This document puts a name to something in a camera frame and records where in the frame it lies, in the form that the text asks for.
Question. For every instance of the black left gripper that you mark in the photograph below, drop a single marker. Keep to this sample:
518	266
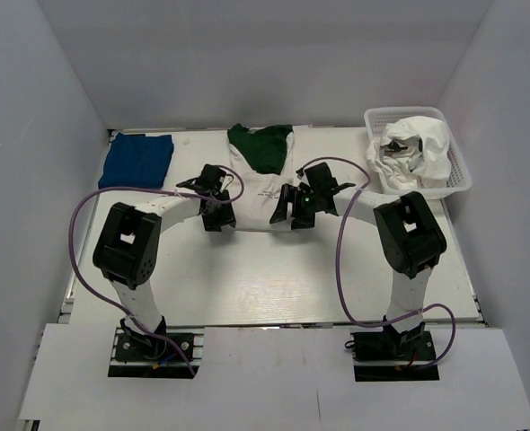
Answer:
226	216

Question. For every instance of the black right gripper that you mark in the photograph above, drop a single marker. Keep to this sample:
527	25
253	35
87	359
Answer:
292	194

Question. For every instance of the white green-sleeved Charlie Brown shirt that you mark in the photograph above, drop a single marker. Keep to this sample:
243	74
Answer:
264	160

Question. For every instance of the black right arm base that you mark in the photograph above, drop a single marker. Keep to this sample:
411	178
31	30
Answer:
388	356

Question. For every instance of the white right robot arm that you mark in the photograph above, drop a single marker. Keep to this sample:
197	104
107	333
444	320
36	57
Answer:
410	237

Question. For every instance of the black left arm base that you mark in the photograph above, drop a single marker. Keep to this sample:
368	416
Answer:
140	356

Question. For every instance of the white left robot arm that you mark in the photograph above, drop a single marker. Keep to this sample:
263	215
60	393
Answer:
127	249

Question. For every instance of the folded blue t-shirt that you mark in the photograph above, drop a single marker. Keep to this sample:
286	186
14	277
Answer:
137	161

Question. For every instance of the white plastic basket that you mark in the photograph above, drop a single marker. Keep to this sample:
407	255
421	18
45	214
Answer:
460	180

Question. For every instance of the crumpled white t-shirt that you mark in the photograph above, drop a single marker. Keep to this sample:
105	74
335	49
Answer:
412	154

